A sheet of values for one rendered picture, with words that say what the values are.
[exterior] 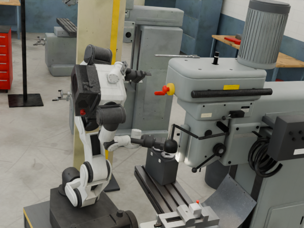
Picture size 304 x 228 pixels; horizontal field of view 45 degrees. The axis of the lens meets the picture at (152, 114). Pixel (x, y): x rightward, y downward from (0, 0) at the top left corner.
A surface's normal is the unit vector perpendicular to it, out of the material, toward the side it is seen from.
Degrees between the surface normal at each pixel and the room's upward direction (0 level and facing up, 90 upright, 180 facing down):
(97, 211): 0
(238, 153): 90
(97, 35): 90
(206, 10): 90
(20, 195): 0
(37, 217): 0
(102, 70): 34
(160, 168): 90
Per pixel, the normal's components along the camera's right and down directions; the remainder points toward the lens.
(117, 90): 0.40, -0.53
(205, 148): 0.37, 0.41
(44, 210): 0.11, -0.91
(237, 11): -0.92, 0.05
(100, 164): 0.52, -0.11
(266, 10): -0.44, 0.32
